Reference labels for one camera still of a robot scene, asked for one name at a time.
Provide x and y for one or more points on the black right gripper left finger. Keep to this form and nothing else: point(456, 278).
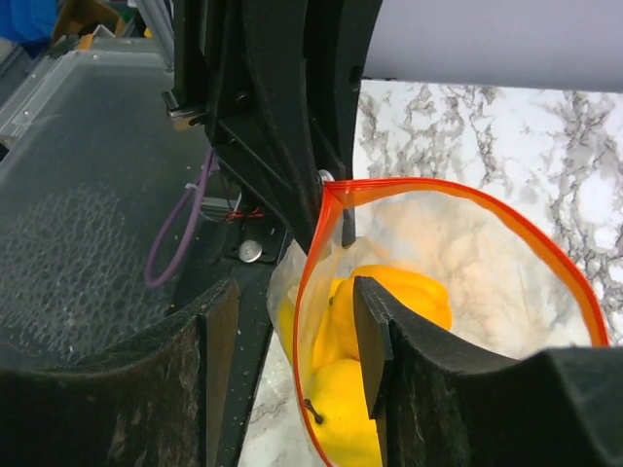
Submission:
point(155, 399)

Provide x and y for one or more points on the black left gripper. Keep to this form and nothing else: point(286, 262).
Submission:
point(297, 67)

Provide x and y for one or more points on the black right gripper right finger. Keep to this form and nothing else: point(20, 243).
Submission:
point(439, 400)

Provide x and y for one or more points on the yellow toy apple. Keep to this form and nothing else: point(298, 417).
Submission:
point(339, 415)

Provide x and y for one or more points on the clear orange-zip bag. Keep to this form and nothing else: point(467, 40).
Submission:
point(455, 256)

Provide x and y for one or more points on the yellow toy lemon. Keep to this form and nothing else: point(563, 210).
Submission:
point(285, 322)

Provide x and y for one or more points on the clear plastic storage bin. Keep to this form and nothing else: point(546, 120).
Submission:
point(88, 114)

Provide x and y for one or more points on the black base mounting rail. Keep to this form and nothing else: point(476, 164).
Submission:
point(233, 262)

